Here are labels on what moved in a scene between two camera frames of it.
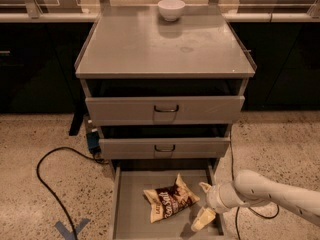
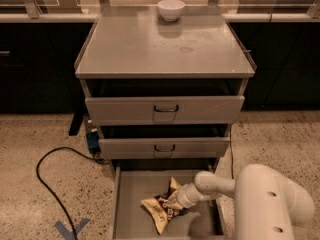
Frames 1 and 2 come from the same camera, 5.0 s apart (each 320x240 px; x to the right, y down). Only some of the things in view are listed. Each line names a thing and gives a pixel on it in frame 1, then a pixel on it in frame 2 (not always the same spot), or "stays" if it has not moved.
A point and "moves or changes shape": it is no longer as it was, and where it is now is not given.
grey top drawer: (164, 101) stays
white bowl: (170, 9) stays
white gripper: (216, 198) -> (183, 198)
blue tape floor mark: (68, 235) stays
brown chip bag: (167, 201) moves or changes shape
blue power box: (93, 139) stays
